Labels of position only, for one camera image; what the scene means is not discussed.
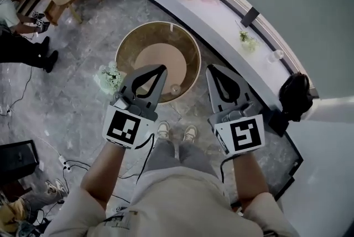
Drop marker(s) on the clear glass mug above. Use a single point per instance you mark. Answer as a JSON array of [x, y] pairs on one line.
[[276, 56]]

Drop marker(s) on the person's right forearm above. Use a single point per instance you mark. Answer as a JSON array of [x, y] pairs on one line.
[[249, 178]]

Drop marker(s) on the black box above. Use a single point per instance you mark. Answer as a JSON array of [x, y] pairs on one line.
[[18, 160]]

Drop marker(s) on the person's left forearm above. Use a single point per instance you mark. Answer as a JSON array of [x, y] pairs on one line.
[[106, 172]]

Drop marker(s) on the round glass table gold rim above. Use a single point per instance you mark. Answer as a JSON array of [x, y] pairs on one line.
[[163, 50]]

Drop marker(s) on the person's shoe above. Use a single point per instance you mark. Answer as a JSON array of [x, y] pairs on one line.
[[190, 133], [163, 131]]

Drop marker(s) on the white power strip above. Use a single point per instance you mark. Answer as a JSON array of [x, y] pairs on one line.
[[64, 162]]

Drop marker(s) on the person's right shoe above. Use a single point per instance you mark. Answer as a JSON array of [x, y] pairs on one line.
[[190, 133]]

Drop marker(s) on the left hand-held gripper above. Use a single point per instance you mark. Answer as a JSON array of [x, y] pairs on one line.
[[121, 126]]

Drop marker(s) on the small clear glass cup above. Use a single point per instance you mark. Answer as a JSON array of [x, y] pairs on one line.
[[175, 89]]

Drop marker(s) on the person's white shirt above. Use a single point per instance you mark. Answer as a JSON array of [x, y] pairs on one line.
[[179, 208]]

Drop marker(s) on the black bag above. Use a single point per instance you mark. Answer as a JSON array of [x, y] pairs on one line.
[[294, 96]]

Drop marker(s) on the white flower bouquet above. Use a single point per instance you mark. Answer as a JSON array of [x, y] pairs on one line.
[[109, 77]]

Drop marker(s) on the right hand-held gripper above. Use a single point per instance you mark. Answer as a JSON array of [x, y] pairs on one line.
[[243, 133]]

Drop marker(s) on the person's grey trousers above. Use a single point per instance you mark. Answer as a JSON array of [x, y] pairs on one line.
[[190, 158]]

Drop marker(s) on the long white counter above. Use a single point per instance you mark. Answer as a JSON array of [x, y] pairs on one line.
[[221, 20]]

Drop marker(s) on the black card stand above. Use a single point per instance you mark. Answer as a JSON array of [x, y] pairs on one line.
[[250, 17]]

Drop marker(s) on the person's left shoe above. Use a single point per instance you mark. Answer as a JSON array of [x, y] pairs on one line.
[[163, 131]]

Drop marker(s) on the small white flower sprig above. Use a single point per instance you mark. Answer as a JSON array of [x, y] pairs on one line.
[[247, 40]]

